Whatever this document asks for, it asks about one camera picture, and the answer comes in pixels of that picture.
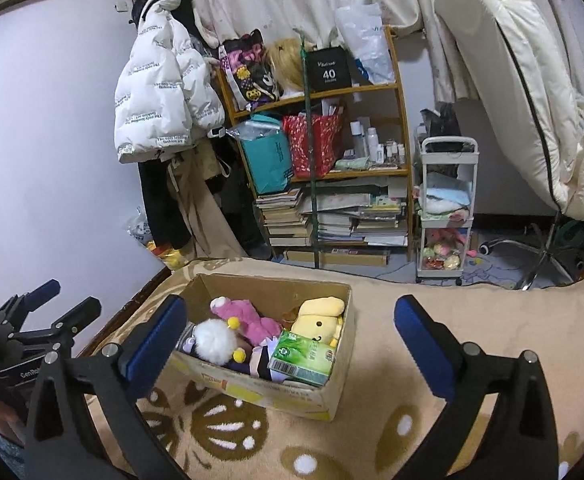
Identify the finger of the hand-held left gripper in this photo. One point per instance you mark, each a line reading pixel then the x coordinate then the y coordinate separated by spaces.
pixel 79 312
pixel 45 290

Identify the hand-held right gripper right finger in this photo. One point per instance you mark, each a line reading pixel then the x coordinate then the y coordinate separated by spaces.
pixel 424 342

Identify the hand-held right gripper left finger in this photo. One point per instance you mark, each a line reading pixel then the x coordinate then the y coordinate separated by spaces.
pixel 156 340

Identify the purple plush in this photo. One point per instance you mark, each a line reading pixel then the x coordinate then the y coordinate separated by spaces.
pixel 188 345

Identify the pink plush toy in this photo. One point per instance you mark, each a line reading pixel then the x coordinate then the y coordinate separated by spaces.
pixel 252 320

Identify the yellow plush toy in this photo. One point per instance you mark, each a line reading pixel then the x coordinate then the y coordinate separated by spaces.
pixel 319 320

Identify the green tissue packet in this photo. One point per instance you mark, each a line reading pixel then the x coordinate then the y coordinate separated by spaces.
pixel 304 357

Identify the printed cardboard box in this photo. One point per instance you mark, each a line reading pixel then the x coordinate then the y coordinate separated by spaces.
pixel 292 390

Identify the heap of small plush toys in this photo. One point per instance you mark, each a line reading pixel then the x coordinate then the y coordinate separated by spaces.
pixel 444 255

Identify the beige patterned round rug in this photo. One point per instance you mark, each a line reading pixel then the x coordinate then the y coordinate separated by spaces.
pixel 422 435

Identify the clear snack bag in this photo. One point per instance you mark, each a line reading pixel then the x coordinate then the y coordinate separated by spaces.
pixel 156 245

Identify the beige hanging trousers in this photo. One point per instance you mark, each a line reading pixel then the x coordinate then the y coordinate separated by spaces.
pixel 206 220

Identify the white rolling cart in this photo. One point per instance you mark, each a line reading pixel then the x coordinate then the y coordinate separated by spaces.
pixel 447 210

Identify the black hanging trousers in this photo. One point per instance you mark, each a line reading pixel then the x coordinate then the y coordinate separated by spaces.
pixel 164 205

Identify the folded towels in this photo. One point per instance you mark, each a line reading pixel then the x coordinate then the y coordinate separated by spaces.
pixel 442 197

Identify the pile of books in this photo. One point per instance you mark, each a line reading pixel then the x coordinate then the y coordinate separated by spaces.
pixel 342 220

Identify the green pole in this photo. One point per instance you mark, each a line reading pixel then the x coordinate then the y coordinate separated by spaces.
pixel 312 185

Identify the row of cosmetic bottles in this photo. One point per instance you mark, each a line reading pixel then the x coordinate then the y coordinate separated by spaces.
pixel 374 142

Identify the wooden shelf unit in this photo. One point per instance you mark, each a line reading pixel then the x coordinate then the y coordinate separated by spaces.
pixel 402 135

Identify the teal paper bag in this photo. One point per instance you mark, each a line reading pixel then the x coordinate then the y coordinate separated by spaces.
pixel 267 157

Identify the black bag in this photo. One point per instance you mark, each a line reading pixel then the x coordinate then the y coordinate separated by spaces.
pixel 444 125

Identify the red gift bag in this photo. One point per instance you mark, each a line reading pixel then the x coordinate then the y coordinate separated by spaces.
pixel 314 145

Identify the white puffer jacket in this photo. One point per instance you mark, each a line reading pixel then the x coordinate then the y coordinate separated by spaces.
pixel 161 95

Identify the white padded chair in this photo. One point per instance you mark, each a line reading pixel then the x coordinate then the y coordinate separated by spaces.
pixel 522 85

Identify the printed tote bag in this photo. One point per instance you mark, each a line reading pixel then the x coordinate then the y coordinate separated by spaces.
pixel 247 75

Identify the black printed box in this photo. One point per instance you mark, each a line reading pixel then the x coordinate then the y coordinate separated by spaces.
pixel 328 69

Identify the blonde wig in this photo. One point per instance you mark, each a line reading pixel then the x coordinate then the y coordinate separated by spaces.
pixel 284 62

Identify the clear plastic bag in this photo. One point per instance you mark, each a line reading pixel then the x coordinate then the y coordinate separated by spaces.
pixel 364 40

